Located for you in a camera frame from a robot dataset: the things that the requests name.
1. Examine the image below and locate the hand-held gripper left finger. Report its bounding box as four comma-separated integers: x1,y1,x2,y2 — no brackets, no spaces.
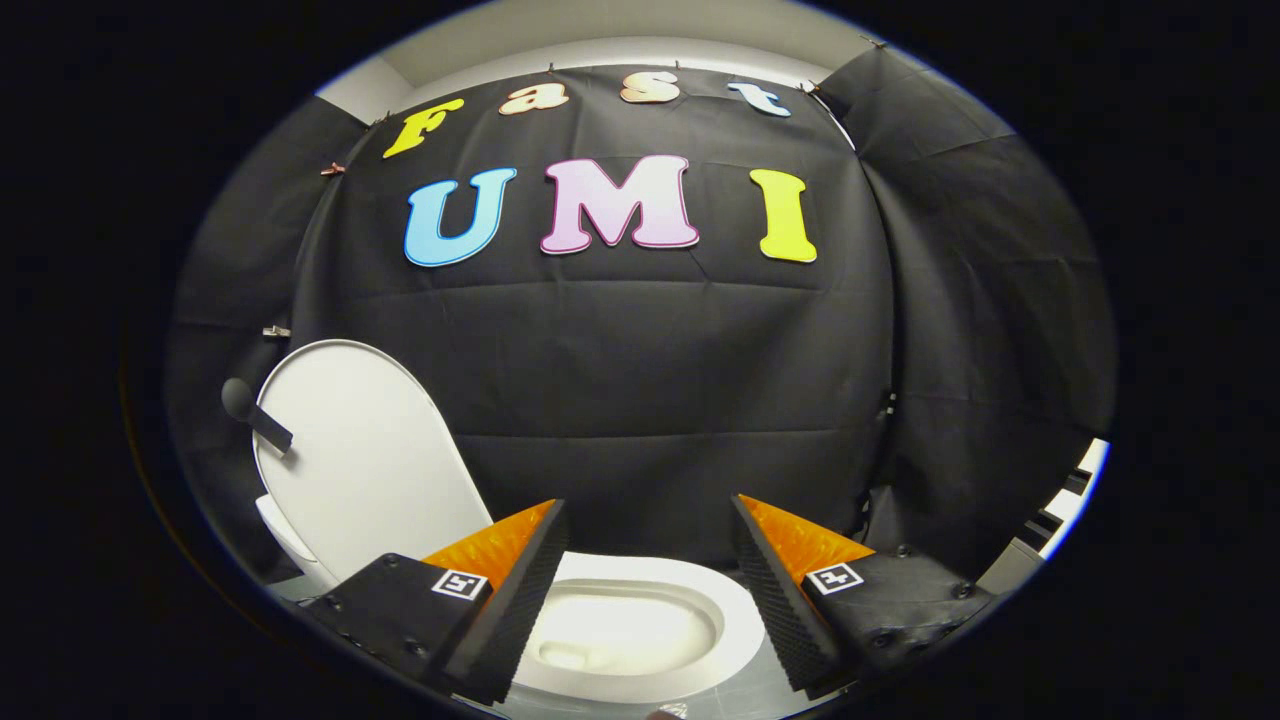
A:
303,498,571,707

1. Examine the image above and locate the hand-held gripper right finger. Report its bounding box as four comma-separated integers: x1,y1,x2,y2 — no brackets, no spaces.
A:
730,493,996,699

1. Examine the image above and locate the white toilet lid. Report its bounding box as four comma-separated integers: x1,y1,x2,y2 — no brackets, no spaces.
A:
252,339,494,583

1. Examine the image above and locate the black round lid pull tab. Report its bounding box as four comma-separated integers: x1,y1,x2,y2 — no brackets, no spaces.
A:
221,377,294,454

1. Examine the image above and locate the grey cabinet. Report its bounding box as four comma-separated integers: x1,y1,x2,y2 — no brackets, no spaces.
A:
975,538,1046,596

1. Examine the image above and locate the black backdrop cloth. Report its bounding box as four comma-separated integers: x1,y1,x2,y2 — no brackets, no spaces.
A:
165,45,1118,591

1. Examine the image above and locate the white shelf with black parts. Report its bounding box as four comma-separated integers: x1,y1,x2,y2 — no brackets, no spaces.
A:
1015,437,1111,561

